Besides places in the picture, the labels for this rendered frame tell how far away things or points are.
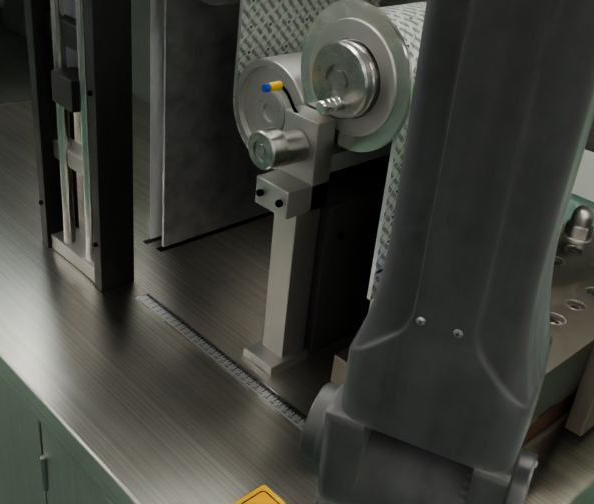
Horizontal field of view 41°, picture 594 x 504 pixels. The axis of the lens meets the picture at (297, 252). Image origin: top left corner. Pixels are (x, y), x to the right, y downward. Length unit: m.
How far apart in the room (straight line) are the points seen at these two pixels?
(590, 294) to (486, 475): 0.70
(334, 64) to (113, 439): 0.44
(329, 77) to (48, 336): 0.46
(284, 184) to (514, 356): 0.59
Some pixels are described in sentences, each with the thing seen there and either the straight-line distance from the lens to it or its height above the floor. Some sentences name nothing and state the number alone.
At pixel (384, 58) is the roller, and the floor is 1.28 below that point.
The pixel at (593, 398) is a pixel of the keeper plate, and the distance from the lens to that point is 0.90.
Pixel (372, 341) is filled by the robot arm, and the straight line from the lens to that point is 0.26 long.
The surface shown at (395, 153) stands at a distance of 0.78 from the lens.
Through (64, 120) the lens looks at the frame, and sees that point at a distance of 1.06.
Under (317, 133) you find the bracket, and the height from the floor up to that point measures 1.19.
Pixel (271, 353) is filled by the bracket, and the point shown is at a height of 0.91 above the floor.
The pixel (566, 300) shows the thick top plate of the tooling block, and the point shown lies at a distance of 0.92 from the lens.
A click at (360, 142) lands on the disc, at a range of 0.80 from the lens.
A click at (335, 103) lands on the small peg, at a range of 0.77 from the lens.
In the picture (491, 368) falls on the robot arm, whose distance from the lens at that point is 0.25.
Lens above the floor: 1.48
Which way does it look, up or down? 30 degrees down
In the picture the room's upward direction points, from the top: 6 degrees clockwise
